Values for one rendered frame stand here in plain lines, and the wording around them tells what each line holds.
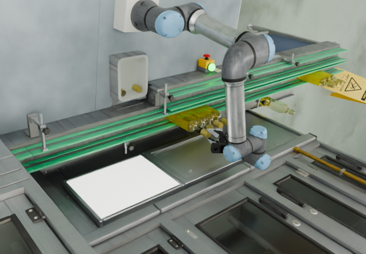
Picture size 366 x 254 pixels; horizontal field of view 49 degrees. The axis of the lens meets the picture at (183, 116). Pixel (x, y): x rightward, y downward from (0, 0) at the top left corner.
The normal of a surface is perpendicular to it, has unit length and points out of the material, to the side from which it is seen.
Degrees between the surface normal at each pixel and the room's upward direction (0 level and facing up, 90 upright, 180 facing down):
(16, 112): 0
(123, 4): 90
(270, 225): 90
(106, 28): 0
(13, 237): 90
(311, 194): 90
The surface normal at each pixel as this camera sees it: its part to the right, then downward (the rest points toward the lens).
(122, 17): -0.76, 0.15
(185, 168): 0.05, -0.91
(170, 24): 0.52, 0.42
